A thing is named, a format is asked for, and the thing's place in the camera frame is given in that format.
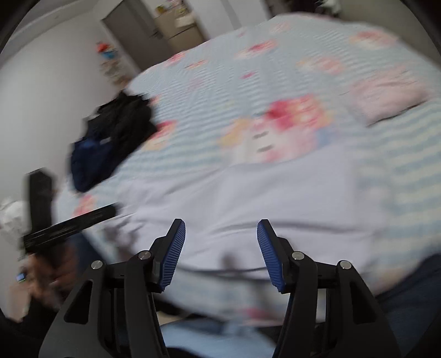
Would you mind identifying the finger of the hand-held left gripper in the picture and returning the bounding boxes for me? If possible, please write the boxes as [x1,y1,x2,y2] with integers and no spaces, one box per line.
[22,203,118,253]

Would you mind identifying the blue checkered printed blanket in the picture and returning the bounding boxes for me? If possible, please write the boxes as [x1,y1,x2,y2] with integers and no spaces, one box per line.
[55,12,441,327]

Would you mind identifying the person's left hand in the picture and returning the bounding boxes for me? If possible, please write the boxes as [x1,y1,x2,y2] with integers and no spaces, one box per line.
[20,237,82,312]

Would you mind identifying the pink folded garment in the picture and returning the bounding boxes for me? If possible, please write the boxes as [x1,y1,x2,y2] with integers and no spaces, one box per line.
[351,73,432,127]

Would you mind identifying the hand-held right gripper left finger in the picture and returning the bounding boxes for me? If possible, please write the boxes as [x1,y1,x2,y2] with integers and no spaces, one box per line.
[39,218,187,358]

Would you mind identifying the navy blue garment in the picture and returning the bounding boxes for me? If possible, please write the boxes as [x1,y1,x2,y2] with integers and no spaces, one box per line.
[70,136,119,193]

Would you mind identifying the small wire rack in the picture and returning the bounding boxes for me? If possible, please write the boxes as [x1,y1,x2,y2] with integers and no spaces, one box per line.
[101,58,134,87]

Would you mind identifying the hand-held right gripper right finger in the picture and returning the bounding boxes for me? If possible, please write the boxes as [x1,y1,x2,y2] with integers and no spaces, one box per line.
[257,218,402,358]

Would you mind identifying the white shirt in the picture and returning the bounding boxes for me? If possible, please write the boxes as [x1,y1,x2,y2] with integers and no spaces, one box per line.
[110,145,384,278]

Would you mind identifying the black garment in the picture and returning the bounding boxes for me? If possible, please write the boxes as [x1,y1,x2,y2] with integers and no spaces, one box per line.
[84,91,160,164]

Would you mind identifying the grey door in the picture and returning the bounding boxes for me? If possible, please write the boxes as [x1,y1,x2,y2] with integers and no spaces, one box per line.
[101,0,168,71]

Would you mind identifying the red and blue toy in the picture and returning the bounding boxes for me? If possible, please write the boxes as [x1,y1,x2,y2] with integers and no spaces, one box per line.
[95,41,118,62]

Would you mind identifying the person's blue jeans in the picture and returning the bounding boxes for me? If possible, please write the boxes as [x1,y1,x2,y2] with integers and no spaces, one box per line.
[158,254,441,358]

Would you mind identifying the white cloth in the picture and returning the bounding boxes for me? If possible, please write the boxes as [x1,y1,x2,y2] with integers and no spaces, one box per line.
[0,199,29,250]

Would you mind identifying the beige cabinet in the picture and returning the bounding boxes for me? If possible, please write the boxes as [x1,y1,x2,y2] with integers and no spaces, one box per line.
[153,7,211,55]

